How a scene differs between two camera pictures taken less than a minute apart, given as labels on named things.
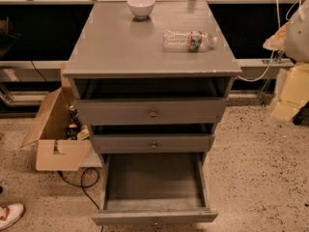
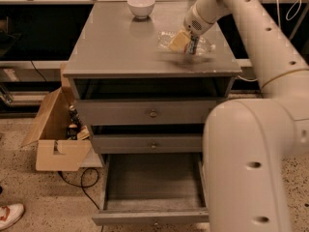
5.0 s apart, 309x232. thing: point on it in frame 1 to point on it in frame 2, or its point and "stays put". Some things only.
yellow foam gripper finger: x=277 y=42 to x=196 y=25
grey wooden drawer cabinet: x=152 y=77 stays put
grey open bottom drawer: x=154 y=188 stays put
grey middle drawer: x=153 y=143 stays put
